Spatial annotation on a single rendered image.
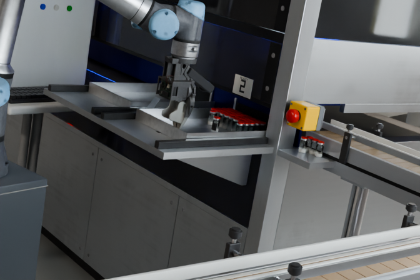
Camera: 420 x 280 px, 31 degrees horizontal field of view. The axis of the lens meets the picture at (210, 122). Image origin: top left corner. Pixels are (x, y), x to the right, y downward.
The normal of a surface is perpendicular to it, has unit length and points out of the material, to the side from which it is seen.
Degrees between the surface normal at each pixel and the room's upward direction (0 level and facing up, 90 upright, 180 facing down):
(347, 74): 90
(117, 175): 90
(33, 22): 90
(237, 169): 90
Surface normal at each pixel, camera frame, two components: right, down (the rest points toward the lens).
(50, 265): 0.16, -0.96
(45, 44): 0.73, 0.27
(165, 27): 0.23, 0.26
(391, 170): -0.77, 0.02
